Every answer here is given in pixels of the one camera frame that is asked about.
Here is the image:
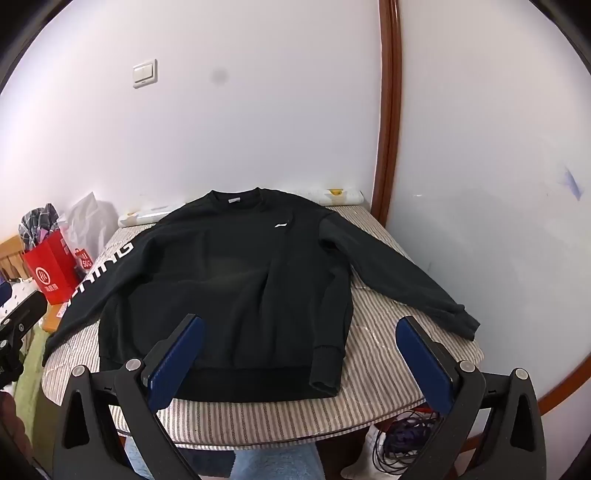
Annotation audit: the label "red paper bag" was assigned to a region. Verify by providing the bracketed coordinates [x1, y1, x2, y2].
[21, 229, 79, 306]

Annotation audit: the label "striped quilted blanket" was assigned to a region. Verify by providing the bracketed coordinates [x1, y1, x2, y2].
[41, 203, 485, 448]

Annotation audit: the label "wooden chair back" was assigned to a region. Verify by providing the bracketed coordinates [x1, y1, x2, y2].
[0, 234, 26, 282]

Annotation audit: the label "orange envelope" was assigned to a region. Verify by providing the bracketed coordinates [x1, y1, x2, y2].
[43, 304, 71, 332]

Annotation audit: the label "brown wooden baseboard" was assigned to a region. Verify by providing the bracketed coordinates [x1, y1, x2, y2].
[536, 344, 591, 418]

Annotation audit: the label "long white box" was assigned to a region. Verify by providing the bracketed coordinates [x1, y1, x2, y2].
[117, 202, 186, 228]
[277, 186, 365, 208]

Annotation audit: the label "white cloth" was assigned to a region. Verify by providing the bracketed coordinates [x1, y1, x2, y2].
[341, 425, 385, 479]

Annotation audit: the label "person's blue jeans leg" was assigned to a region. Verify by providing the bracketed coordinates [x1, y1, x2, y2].
[124, 434, 320, 480]

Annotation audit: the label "green mat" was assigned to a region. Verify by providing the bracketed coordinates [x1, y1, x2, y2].
[14, 330, 52, 416]

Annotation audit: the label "white plastic bag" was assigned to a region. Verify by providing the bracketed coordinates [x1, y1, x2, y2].
[60, 191, 118, 268]

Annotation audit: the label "black sweatshirt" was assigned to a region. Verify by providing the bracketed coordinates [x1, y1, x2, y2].
[42, 187, 481, 400]

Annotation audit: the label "tangled dark cables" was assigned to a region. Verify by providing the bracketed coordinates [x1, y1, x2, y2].
[373, 405, 445, 474]

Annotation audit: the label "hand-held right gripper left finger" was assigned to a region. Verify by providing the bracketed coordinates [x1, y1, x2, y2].
[52, 314, 206, 480]

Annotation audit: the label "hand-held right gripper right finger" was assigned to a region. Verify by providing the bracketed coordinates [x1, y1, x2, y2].
[394, 315, 550, 480]

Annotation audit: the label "dark plaid cloth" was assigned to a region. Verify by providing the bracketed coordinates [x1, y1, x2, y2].
[18, 203, 61, 250]

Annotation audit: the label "person's left forearm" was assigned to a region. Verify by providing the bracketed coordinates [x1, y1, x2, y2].
[0, 391, 38, 480]

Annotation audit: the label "white wall switch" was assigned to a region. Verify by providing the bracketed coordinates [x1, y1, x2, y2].
[132, 59, 158, 89]

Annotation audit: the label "brown wooden wall trim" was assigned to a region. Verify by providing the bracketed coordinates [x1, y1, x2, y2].
[370, 0, 403, 228]

